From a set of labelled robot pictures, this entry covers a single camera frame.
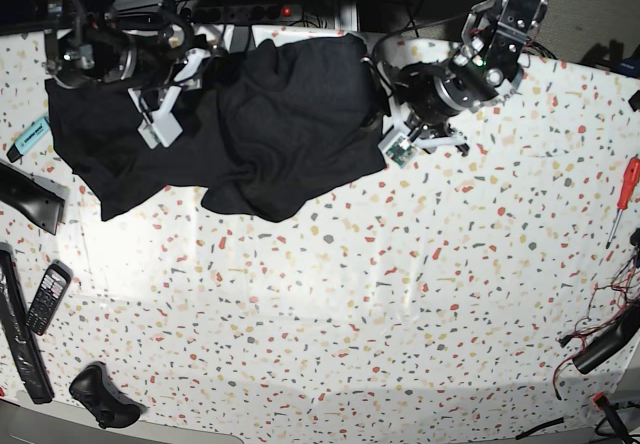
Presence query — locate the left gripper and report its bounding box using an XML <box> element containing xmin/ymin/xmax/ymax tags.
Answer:
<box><xmin>362</xmin><ymin>56</ymin><xmax>470</xmax><ymax>154</ymax></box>

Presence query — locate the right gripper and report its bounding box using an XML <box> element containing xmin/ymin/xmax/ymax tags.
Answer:
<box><xmin>128</xmin><ymin>48</ymin><xmax>210</xmax><ymax>119</ymax></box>

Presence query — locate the black T-shirt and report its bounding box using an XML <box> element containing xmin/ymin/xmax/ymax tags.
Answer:
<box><xmin>45</xmin><ymin>35</ymin><xmax>385</xmax><ymax>222</ymax></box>

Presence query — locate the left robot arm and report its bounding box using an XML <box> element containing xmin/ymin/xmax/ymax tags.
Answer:
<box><xmin>364</xmin><ymin>0</ymin><xmax>548</xmax><ymax>166</ymax></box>

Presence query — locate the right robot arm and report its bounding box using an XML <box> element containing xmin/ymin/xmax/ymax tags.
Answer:
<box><xmin>44</xmin><ymin>0</ymin><xmax>214</xmax><ymax>123</ymax></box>

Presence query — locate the light blue highlighter marker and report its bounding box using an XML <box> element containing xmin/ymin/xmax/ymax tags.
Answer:
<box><xmin>6</xmin><ymin>115</ymin><xmax>50</xmax><ymax>163</ymax></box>

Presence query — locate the black remote control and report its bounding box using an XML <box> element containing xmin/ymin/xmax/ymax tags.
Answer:
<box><xmin>26</xmin><ymin>261</ymin><xmax>72</xmax><ymax>336</ymax></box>

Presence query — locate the long black flat bar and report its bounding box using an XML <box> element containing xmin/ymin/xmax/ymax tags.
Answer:
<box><xmin>1</xmin><ymin>244</ymin><xmax>54</xmax><ymax>405</ymax></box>

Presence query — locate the black game controller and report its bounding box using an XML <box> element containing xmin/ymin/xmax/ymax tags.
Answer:
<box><xmin>69</xmin><ymin>362</ymin><xmax>143</xmax><ymax>429</ymax></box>

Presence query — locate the red black tool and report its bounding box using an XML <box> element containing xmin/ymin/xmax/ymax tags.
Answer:
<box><xmin>593</xmin><ymin>393</ymin><xmax>638</xmax><ymax>444</ymax></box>

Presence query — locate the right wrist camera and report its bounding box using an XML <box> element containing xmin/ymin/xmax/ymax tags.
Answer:
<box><xmin>138</xmin><ymin>111</ymin><xmax>183</xmax><ymax>149</ymax></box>

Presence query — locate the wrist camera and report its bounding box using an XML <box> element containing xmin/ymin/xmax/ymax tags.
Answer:
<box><xmin>379</xmin><ymin>129</ymin><xmax>419</xmax><ymax>168</ymax></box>
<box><xmin>138</xmin><ymin>111</ymin><xmax>183</xmax><ymax>149</ymax></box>

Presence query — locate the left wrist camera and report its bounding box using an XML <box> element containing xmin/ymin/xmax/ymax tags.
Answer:
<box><xmin>379</xmin><ymin>129</ymin><xmax>419</xmax><ymax>168</ymax></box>

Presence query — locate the power strip with red switch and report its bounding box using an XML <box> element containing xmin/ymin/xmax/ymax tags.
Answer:
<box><xmin>191</xmin><ymin>4</ymin><xmax>303</xmax><ymax>24</ymax></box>

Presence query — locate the black plastic handle part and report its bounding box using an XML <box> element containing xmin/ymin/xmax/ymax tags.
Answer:
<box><xmin>1</xmin><ymin>162</ymin><xmax>65</xmax><ymax>235</ymax></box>

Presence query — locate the red handled screwdriver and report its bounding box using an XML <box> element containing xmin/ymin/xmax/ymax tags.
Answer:
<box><xmin>605</xmin><ymin>156</ymin><xmax>640</xmax><ymax>249</ymax></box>

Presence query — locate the red and black wire bundle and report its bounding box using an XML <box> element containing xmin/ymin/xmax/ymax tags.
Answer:
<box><xmin>551</xmin><ymin>251</ymin><xmax>640</xmax><ymax>401</ymax></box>

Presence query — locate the black cylinder with wires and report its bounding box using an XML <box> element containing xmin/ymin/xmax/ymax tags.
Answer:
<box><xmin>573</xmin><ymin>306</ymin><xmax>639</xmax><ymax>375</ymax></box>

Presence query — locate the black cable strip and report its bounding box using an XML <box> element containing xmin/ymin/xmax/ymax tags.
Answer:
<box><xmin>514</xmin><ymin>417</ymin><xmax>565</xmax><ymax>440</ymax></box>

